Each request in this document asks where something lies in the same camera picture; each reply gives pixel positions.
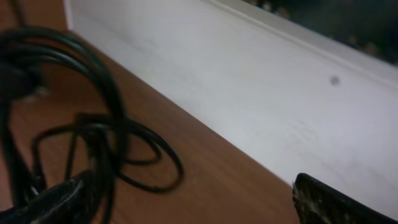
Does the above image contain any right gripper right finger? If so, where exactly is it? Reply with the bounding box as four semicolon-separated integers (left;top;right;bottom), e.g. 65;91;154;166
292;173;397;224

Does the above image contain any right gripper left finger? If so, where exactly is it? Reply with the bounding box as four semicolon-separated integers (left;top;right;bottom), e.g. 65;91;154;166
1;171;93;224

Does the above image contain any black cable bundle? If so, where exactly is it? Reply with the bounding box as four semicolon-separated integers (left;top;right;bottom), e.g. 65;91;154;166
0;26;185;224

